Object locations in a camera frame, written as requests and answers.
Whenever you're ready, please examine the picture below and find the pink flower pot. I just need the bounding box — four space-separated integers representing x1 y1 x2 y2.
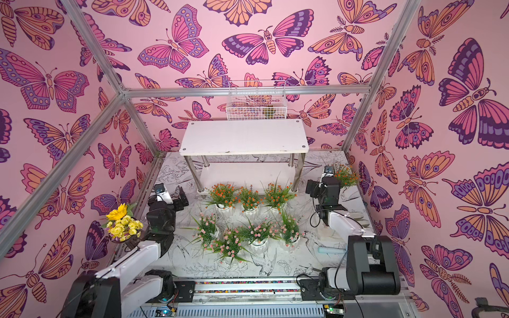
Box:
205 228 249 264
187 213 220 249
277 209 303 252
238 220 278 254

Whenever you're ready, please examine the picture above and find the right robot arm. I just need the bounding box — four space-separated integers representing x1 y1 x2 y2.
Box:
305 176 401 298

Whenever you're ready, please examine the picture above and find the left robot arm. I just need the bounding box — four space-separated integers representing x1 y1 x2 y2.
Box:
58 184 189 317

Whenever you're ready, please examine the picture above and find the white two-tier rack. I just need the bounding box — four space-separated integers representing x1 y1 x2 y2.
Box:
179 119 310 194

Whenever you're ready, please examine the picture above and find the orange flower pot far right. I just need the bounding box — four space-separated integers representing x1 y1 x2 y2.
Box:
334 164 359 188

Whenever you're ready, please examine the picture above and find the orange flower pot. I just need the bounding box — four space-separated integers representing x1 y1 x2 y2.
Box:
237 185 262 217
207 184 237 217
263 181 296 215
334 164 359 188

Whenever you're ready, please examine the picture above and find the orange flower pot left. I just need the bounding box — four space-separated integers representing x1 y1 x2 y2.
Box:
207 184 237 217

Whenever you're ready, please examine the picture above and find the light blue scoop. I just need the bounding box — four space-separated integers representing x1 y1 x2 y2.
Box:
317 246 347 255

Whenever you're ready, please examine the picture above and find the yellow flower bouquet vase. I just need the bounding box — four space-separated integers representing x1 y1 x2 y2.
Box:
102 203 144 243

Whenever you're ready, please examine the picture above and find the orange flower pot middle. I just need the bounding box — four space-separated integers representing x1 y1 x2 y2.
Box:
237 185 262 217

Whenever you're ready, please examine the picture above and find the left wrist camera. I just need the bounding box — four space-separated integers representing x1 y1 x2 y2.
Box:
153 183 173 204

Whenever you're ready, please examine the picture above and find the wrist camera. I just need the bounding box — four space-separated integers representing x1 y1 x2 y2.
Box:
322 166 335 178
153 183 173 204

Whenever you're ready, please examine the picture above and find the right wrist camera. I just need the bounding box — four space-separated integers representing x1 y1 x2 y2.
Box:
322 166 335 178

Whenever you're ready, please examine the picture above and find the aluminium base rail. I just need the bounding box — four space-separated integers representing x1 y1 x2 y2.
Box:
79 273 418 318

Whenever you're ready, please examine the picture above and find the white wire basket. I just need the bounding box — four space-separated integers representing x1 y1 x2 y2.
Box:
224 79 288 121

